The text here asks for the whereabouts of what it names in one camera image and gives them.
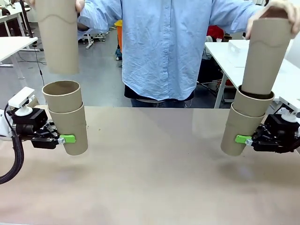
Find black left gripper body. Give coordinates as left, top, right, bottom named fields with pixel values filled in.
left=11, top=108, right=51, bottom=150

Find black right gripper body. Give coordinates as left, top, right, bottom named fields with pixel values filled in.
left=255, top=113, right=300, bottom=153

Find beige paper cup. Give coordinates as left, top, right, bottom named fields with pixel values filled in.
left=42, top=80, right=84, bottom=113
left=48, top=103, right=89, bottom=157
left=241, top=18, right=292, bottom=96
left=34, top=0, right=80, bottom=75
left=220, top=103, right=267, bottom=157
left=233, top=85, right=275, bottom=118

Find white plastic basket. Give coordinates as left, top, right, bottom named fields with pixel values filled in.
left=228, top=39, right=252, bottom=68

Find person right forearm blue sleeve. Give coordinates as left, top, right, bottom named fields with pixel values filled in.
left=77, top=0, right=123, bottom=36

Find person left forearm blue sleeve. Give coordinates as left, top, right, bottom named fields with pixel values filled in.
left=210, top=0, right=267, bottom=34

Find person left hand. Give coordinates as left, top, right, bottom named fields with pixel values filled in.
left=247, top=0, right=298, bottom=39

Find person right hand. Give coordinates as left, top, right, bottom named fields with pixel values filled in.
left=29, top=0, right=85, bottom=13

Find large white side table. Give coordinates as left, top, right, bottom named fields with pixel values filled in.
left=204, top=41, right=300, bottom=109

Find dark blue jeans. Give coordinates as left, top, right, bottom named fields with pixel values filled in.
left=130, top=97, right=193, bottom=108

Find black stand pole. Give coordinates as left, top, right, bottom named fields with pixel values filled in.
left=19, top=0, right=34, bottom=38

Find red fabric object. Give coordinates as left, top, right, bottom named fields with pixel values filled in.
left=206, top=25, right=225, bottom=43

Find orange yellow bin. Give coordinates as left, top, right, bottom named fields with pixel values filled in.
left=114, top=20, right=124, bottom=55

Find person torso blue shirt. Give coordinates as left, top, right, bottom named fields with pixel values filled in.
left=117, top=0, right=214, bottom=101

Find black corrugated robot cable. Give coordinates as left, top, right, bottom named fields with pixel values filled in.
left=0, top=110, right=24, bottom=185

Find thin black floor cable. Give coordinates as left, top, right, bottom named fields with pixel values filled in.
left=34, top=45, right=49, bottom=86

